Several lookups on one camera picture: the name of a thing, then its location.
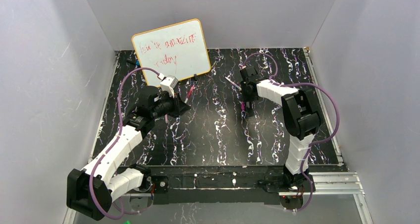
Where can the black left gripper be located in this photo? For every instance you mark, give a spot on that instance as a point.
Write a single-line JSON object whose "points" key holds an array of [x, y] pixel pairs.
{"points": [[177, 103]]}

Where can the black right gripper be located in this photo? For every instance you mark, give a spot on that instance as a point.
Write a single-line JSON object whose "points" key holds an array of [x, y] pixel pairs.
{"points": [[247, 88]]}

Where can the red gel pen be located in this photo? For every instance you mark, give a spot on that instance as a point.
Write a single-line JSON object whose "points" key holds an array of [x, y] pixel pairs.
{"points": [[189, 93]]}

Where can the white pen green tip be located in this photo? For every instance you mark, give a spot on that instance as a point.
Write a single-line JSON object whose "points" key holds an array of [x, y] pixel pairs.
{"points": [[233, 83]]}

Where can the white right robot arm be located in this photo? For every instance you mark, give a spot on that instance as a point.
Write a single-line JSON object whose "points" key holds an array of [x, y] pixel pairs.
{"points": [[302, 119]]}

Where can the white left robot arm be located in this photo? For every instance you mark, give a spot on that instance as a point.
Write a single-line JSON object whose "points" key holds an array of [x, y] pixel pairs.
{"points": [[93, 189]]}

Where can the blue-capped marker behind whiteboard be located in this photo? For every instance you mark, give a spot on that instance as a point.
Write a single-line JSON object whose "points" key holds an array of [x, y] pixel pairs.
{"points": [[133, 62]]}

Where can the small orange-framed whiteboard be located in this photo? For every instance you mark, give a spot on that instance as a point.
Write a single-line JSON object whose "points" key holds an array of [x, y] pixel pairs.
{"points": [[177, 50]]}

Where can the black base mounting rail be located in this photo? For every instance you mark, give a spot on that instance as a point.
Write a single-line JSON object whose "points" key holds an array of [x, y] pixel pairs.
{"points": [[228, 184]]}

